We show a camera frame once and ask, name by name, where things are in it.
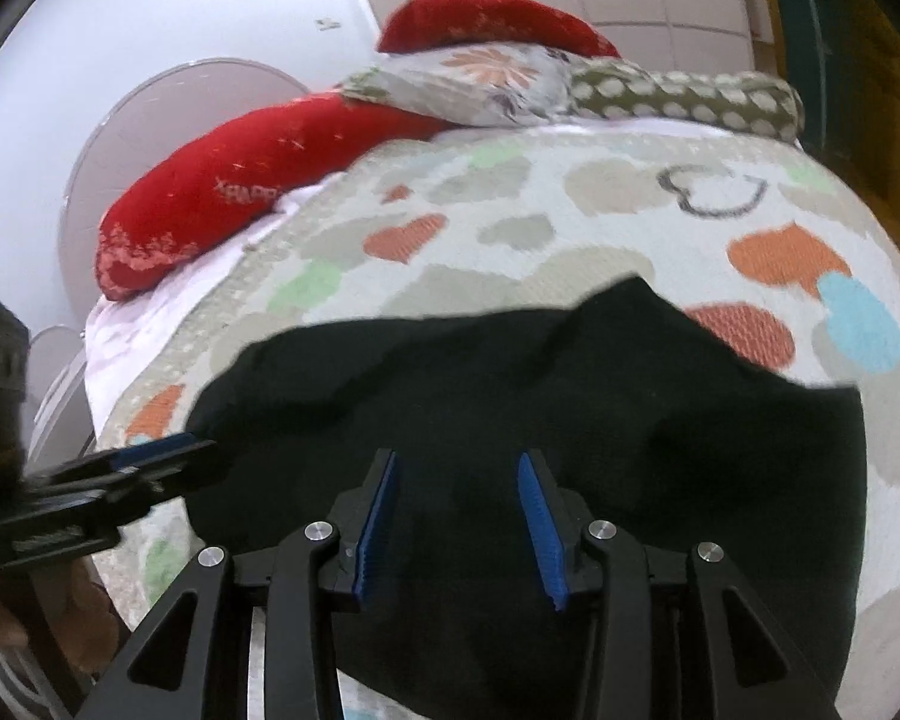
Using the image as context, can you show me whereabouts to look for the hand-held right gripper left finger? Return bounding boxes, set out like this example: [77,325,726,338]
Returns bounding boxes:
[75,448,402,720]

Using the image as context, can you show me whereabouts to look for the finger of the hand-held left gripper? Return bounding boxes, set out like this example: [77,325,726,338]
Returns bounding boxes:
[0,441,218,567]
[26,431,200,500]

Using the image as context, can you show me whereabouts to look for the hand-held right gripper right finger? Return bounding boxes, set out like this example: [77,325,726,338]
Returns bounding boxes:
[517,451,845,720]

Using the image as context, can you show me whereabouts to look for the black pants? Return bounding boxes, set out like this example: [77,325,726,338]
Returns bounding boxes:
[187,275,869,720]

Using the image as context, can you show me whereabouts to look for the person's left hand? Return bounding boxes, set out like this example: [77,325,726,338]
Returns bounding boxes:
[0,559,121,676]

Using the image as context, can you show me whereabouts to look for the small round pink bedside panel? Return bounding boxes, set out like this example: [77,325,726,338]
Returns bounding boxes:
[26,326,91,466]

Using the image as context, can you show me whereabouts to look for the pale pink bed sheet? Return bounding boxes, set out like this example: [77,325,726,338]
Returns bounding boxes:
[86,180,338,436]

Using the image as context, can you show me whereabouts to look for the red pillow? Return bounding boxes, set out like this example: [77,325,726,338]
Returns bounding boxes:
[379,0,622,59]
[96,90,451,305]

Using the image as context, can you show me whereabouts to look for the heart patterned quilt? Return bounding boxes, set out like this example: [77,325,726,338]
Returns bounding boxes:
[94,124,900,720]

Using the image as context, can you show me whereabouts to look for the floral pillow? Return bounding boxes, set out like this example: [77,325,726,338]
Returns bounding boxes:
[341,43,571,127]

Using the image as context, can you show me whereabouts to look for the olive dotted bolster pillow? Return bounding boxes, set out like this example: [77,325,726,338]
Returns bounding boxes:
[566,60,805,142]

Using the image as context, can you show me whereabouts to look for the green door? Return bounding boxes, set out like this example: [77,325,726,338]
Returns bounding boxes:
[761,0,900,203]

